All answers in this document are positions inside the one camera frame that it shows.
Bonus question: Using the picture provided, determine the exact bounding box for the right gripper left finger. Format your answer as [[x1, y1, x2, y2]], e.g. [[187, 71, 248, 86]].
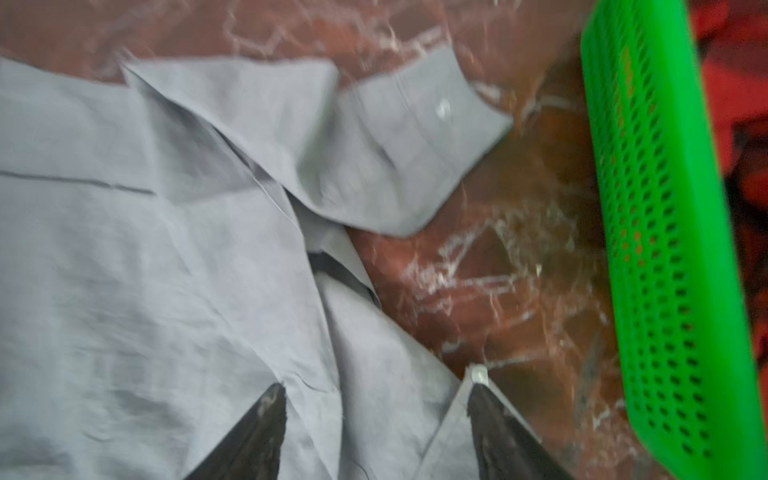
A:
[[186, 383, 287, 480]]

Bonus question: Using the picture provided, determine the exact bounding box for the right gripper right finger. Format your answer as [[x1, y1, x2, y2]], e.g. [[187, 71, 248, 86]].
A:
[[468, 384, 573, 480]]

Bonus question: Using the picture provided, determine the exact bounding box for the grey long sleeve shirt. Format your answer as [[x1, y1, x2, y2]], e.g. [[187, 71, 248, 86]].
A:
[[1, 48, 513, 479]]

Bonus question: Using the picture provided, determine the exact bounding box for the green plastic basket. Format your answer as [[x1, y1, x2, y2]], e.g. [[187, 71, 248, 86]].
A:
[[581, 1, 767, 479]]

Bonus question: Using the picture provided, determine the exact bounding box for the red black plaid shirt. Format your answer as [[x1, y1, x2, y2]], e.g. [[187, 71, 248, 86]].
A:
[[686, 0, 768, 409]]

